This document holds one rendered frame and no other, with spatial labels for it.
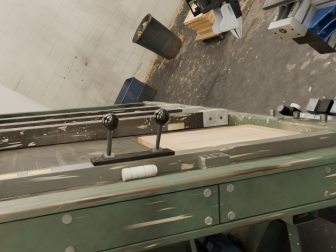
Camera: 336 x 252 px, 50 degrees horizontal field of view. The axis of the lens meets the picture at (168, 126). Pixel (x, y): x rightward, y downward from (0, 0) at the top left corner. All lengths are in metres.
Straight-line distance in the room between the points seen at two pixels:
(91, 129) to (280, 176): 0.90
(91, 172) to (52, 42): 5.62
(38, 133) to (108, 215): 0.88
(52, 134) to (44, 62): 4.94
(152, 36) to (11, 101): 2.20
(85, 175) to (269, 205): 0.40
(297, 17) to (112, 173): 1.01
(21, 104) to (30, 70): 1.49
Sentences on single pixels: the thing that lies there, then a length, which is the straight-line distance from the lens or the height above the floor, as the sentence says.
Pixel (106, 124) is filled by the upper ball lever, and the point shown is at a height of 1.55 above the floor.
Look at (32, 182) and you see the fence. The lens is 0.83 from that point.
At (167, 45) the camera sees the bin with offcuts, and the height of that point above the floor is 0.21.
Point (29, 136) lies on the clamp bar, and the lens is 1.45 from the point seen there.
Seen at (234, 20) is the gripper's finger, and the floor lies 1.39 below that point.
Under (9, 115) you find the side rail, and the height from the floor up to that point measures 1.71.
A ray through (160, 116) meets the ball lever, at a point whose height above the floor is 1.45.
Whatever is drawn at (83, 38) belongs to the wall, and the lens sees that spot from 6.47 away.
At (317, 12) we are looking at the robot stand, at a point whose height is 0.90.
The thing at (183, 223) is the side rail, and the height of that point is 1.39.
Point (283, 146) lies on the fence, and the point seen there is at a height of 1.06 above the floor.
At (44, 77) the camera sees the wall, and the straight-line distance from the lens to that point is 6.34.
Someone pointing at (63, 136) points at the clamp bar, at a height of 1.52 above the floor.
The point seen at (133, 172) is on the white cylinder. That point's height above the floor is 1.44.
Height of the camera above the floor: 1.73
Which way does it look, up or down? 22 degrees down
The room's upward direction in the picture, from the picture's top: 62 degrees counter-clockwise
